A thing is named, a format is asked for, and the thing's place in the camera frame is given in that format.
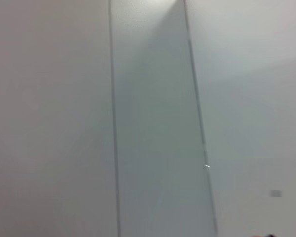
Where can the grey wall socket plate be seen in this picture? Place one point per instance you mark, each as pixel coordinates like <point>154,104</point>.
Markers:
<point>276,193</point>

